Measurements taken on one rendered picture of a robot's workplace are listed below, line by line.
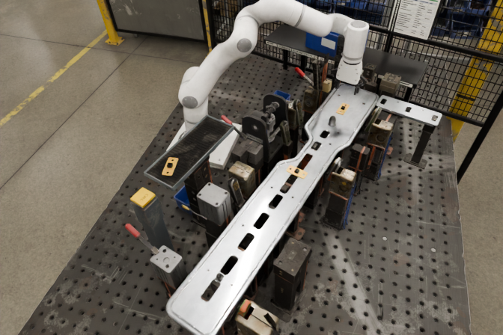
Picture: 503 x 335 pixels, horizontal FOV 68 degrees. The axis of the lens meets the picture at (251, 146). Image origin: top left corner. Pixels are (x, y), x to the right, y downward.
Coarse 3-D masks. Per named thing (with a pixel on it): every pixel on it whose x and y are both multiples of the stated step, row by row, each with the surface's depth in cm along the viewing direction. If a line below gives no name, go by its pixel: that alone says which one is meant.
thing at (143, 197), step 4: (144, 188) 128; (140, 192) 127; (144, 192) 127; (148, 192) 127; (132, 196) 126; (136, 196) 126; (140, 196) 126; (144, 196) 126; (148, 196) 126; (152, 196) 126; (132, 200) 125; (136, 200) 125; (140, 200) 125; (144, 200) 125; (148, 200) 125; (140, 204) 124; (144, 204) 124
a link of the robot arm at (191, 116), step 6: (186, 72) 176; (192, 72) 174; (186, 78) 172; (204, 102) 183; (186, 108) 182; (198, 108) 181; (204, 108) 183; (186, 114) 182; (192, 114) 181; (198, 114) 181; (204, 114) 183; (186, 120) 185; (192, 120) 183; (198, 120) 183
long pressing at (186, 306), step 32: (352, 96) 185; (320, 128) 170; (352, 128) 169; (288, 160) 156; (320, 160) 156; (256, 192) 145; (288, 192) 145; (288, 224) 135; (224, 256) 127; (256, 256) 126; (192, 288) 119; (224, 288) 119; (192, 320) 112; (224, 320) 112
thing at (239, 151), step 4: (236, 148) 149; (240, 148) 149; (244, 148) 149; (232, 152) 148; (236, 152) 148; (240, 152) 148; (244, 152) 148; (232, 156) 149; (236, 156) 148; (240, 156) 146; (244, 156) 149; (232, 160) 151; (236, 160) 149; (240, 160) 148; (244, 160) 150
